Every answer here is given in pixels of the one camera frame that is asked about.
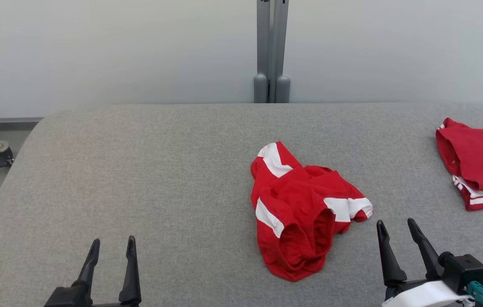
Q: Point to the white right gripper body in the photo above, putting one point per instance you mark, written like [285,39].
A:
[420,296]

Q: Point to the red shorts white stripes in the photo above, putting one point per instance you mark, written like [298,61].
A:
[297,204]

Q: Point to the grey metal frame rail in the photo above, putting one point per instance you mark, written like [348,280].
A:
[7,121]

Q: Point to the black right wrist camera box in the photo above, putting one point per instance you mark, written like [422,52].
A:
[465,270]

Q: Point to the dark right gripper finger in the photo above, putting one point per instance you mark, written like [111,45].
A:
[391,266]
[428,258]

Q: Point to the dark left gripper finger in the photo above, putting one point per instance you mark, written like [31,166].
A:
[88,273]
[131,281]

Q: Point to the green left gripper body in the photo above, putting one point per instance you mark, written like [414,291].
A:
[66,298]

